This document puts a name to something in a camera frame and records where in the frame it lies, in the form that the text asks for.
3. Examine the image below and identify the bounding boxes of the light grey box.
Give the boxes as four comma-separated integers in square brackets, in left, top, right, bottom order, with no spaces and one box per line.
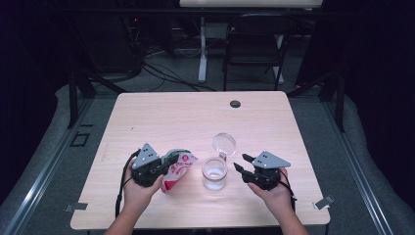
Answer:
[205,23,229,40]

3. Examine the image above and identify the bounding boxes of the dark equipment rack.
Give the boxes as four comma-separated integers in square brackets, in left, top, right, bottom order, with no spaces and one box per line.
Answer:
[74,13,145,74]

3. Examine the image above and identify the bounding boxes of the grey and white tape strip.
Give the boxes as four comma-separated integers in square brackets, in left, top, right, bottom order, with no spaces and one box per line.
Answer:
[312,195,336,211]

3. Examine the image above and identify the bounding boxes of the person's left hand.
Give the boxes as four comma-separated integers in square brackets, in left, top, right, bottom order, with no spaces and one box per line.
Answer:
[122,160,164,213]

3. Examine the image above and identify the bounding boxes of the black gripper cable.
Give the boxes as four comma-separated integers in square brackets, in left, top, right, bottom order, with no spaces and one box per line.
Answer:
[278,169,299,212]
[115,149,142,219]

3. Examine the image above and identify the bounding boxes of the black floor cables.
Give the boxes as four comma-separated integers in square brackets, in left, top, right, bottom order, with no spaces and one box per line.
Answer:
[140,62,218,93]

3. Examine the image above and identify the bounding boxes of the clear glass jar with lid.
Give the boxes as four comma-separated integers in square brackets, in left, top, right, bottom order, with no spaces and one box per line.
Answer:
[201,132,237,192]

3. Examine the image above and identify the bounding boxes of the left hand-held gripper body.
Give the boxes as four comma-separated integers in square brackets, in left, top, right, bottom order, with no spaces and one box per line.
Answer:
[131,142,164,188]

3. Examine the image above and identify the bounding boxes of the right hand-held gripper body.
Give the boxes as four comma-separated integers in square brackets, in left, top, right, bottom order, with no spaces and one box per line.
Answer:
[243,150,292,192]

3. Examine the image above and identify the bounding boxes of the pink and white plastic bag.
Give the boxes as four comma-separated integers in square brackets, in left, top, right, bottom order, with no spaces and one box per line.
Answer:
[160,148,199,194]

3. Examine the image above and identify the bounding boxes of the white desk with white legs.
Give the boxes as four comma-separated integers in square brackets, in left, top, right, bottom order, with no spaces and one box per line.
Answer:
[178,0,324,85]

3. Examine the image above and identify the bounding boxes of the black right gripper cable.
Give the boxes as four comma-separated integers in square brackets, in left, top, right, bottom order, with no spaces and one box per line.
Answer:
[278,169,299,212]

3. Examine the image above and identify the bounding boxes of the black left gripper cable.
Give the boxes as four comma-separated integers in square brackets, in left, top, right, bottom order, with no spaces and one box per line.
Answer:
[115,149,142,219]

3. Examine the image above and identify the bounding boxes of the black metal stand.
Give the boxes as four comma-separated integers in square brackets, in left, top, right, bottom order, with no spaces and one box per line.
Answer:
[67,70,128,129]
[287,70,346,133]

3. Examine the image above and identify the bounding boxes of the black folding chair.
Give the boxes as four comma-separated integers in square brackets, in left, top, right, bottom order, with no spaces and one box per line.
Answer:
[222,13,297,92]

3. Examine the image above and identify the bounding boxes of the aluminium floor rail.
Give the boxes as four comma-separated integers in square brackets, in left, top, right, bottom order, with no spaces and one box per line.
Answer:
[321,97,395,235]
[3,97,96,235]

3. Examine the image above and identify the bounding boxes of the person's right hand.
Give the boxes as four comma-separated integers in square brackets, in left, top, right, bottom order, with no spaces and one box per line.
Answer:
[247,167,295,213]

